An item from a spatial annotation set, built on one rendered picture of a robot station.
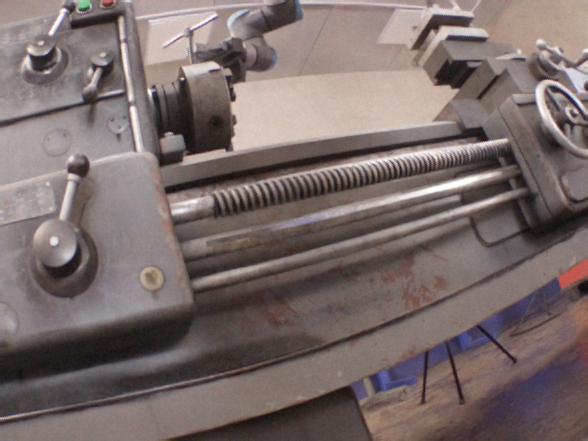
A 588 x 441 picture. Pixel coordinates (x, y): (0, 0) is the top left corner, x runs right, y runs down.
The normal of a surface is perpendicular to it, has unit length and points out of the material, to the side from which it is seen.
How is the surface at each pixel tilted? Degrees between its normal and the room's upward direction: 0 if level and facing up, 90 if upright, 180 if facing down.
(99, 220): 90
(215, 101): 116
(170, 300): 90
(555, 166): 90
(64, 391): 90
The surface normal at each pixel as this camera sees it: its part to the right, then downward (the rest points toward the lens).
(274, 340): 0.28, -0.42
